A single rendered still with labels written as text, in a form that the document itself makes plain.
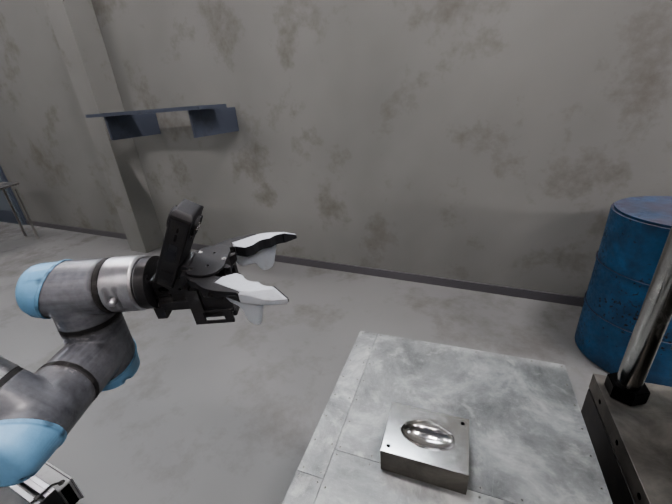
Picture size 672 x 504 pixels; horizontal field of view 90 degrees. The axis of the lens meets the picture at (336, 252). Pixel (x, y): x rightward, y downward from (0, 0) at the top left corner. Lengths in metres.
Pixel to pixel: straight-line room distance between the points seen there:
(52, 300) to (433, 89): 2.68
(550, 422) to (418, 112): 2.31
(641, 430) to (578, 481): 0.29
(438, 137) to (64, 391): 2.72
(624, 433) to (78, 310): 1.26
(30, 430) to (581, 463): 1.08
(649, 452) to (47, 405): 1.25
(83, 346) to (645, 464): 1.21
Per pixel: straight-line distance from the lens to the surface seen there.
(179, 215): 0.42
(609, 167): 2.99
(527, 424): 1.16
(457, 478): 0.95
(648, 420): 1.34
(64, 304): 0.55
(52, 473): 1.07
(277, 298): 0.39
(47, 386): 0.52
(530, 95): 2.85
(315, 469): 1.01
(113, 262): 0.52
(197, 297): 0.46
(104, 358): 0.56
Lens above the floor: 1.64
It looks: 24 degrees down
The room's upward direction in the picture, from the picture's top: 4 degrees counter-clockwise
